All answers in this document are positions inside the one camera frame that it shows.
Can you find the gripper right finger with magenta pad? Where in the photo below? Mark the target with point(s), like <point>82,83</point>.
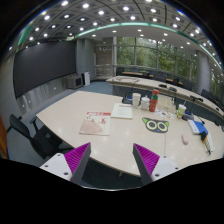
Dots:
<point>151,166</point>

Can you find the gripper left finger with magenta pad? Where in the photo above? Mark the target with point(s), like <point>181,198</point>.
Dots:
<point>69,166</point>

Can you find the black cat face mouse pad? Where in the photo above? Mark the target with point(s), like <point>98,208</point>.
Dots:
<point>157,126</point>

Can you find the pink computer mouse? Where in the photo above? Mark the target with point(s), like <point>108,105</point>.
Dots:
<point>185,139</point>

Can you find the black office chair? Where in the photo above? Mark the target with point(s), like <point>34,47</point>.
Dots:
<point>44,142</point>

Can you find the red and white magazine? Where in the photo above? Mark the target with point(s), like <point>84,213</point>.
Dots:
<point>96,123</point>

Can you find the colourful sticker sheet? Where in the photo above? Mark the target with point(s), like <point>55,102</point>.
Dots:
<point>165,114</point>

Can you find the blue notebook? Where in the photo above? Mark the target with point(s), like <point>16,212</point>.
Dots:
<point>196,127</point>

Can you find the white booklet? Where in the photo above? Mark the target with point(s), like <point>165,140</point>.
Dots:
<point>122,111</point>

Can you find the green and white drink cup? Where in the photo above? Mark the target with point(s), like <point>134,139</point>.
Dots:
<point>181,110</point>

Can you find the white paper cup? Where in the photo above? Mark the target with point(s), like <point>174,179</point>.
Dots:
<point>135,99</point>

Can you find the red water bottle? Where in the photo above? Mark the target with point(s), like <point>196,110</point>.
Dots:
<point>154,100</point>

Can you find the grey cabinet with screen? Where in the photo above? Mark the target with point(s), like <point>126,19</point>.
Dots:
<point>74,82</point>

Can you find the long curved conference table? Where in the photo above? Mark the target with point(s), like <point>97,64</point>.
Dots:
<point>168,89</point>

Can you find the white floor unit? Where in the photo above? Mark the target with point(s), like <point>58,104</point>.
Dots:
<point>86,78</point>

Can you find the large dark wall screen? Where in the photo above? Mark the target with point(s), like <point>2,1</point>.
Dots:
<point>42,63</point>

